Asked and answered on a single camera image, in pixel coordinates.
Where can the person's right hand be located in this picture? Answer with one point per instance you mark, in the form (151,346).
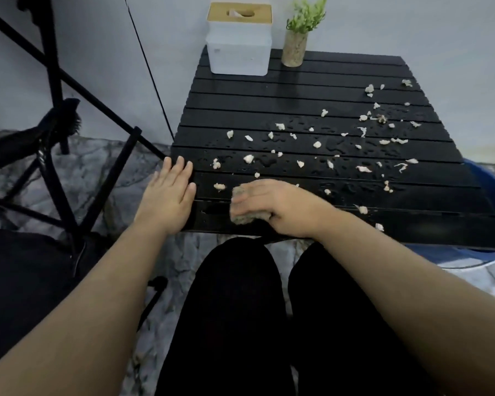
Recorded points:
(291,210)

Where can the person's left hand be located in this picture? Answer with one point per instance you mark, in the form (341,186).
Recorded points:
(165,202)

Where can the person's left little finger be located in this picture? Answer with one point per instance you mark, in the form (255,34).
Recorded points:
(154,181)

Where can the person's left middle finger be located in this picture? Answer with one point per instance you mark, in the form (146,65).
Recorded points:
(177,168)

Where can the person's right fingers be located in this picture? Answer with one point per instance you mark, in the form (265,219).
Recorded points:
(251,200)

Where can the person's left thumb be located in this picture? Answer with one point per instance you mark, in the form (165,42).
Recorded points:
(189,194)

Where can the grey cleaning sponge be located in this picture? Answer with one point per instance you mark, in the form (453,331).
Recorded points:
(249,219)

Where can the person's right forearm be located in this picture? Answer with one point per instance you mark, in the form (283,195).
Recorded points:
(416,309)

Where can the person's left forearm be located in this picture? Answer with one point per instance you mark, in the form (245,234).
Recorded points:
(86,317)

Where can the person's black trousers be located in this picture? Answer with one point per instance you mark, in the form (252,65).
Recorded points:
(231,325)

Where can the scattered white paper scraps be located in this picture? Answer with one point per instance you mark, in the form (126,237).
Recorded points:
(361,131)

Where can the white tissue box wooden lid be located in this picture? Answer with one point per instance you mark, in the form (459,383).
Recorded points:
(239,45)

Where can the black metal folding stand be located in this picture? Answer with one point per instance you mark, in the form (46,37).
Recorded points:
(51,78)

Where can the black fabric bag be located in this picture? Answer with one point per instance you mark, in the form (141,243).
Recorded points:
(20,284)

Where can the small green potted plant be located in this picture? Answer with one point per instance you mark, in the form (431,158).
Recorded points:
(299,32)

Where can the blue plastic basin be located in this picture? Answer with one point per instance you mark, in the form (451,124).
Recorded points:
(493,189)

